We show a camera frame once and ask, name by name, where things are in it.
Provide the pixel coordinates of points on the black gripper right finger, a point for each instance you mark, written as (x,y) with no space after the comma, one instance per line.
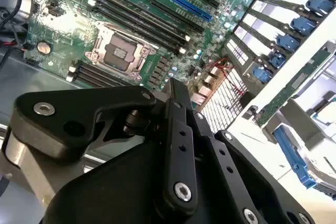
(225,166)

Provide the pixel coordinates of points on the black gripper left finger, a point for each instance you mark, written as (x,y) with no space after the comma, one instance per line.
(78,108)

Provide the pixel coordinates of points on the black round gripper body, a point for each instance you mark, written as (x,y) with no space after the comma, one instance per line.
(118,195)

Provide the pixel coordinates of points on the green GPU black shroud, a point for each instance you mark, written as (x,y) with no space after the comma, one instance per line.
(278,100)

